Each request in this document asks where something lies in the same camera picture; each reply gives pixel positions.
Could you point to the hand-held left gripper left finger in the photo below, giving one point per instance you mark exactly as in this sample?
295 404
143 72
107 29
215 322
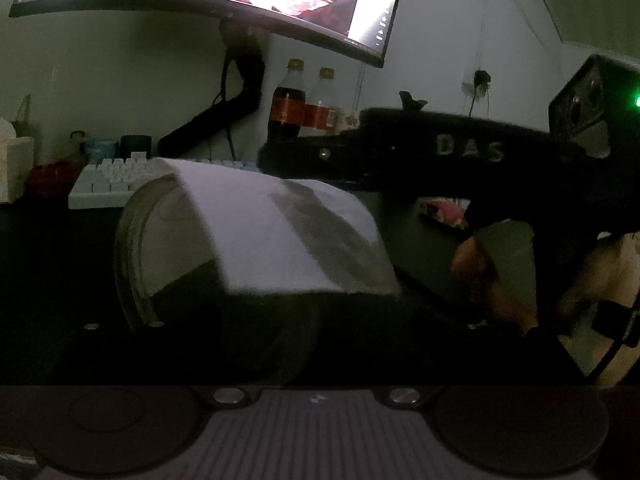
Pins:
192 360

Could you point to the white tissue box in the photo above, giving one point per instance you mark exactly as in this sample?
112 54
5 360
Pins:
12 170

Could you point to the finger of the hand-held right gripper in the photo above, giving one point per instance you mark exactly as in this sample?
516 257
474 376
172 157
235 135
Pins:
310 155

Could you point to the blue mug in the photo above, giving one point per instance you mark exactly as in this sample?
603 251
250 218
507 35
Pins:
100 151

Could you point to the clear round container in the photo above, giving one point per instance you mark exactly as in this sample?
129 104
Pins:
165 240

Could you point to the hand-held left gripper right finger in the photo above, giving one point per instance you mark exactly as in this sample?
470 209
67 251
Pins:
437 360

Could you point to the white and blue keyboard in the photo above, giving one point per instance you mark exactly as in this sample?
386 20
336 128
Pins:
110 180

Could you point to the dark cup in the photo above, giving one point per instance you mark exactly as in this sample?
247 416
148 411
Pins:
135 145

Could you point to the person's right hand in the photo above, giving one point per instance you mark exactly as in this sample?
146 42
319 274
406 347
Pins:
470 265

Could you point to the pink snack packet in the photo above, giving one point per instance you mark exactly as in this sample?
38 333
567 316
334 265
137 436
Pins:
445 210

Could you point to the red bowl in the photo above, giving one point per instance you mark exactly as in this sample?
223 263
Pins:
52 177

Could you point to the black wall plug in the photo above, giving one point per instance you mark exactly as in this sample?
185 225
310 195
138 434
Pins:
482 80

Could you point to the nearly empty cola bottle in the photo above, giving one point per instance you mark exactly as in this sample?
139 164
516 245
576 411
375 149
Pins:
320 112

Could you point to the full cola bottle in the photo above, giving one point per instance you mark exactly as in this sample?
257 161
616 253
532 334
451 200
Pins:
286 110

